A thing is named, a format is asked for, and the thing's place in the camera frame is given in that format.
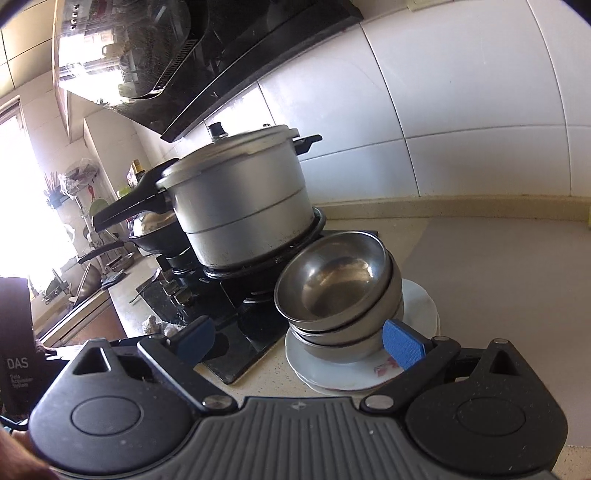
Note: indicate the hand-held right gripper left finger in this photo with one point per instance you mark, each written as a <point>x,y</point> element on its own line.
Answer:
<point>196,339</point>

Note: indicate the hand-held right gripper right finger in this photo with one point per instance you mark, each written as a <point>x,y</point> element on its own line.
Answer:
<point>401,344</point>

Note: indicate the white plate with red flowers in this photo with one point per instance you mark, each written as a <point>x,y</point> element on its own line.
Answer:
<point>420,304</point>

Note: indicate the medium steel bowl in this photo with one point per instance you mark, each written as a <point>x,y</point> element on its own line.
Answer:
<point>392,300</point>

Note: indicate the large steel bowl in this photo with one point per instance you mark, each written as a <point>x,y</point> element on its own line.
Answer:
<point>346,348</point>

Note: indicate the plain white plate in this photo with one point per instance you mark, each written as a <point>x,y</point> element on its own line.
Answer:
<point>334,393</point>

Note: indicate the small steel bowl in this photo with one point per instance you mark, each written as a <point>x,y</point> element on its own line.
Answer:
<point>332,281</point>

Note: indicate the white plate with small flowers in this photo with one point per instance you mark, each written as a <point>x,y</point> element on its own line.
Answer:
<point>314,384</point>

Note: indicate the person's left forearm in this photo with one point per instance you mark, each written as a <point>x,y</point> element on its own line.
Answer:
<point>18,457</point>

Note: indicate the white garlic bulb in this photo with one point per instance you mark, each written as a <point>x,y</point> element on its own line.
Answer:
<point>161,326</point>

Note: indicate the black gas stove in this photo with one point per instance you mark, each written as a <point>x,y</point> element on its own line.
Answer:
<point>249,323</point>

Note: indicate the black wok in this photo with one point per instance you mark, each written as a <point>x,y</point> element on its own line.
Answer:
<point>157,240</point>

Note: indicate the aluminium pressure cooker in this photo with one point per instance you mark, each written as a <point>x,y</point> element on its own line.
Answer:
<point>240,207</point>

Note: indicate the chopsticks holder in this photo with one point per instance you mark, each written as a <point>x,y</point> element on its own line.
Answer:
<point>54,189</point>

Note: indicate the black range hood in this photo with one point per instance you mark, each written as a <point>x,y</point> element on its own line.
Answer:
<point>207,60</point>

